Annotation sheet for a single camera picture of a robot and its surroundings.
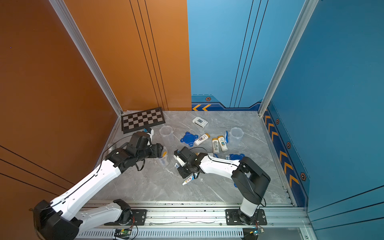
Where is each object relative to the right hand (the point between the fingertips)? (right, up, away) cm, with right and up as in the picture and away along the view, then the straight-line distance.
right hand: (181, 171), depth 85 cm
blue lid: (+34, +7, +9) cm, 36 cm away
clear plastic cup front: (-11, +5, +2) cm, 12 cm away
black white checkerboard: (-34, +31, +27) cm, 53 cm away
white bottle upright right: (+26, +14, +14) cm, 33 cm away
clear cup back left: (-11, +22, +11) cm, 27 cm away
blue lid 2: (+30, -7, -2) cm, 31 cm away
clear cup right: (+34, +21, +9) cm, 41 cm away
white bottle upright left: (+21, +15, +14) cm, 30 cm away
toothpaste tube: (+8, +1, -11) cm, 14 cm away
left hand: (-11, +16, -6) cm, 20 cm away
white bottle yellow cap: (+12, +17, +16) cm, 26 cm away
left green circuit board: (-27, -26, -13) cm, 40 cm away
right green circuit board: (+35, -24, -16) cm, 45 cm away
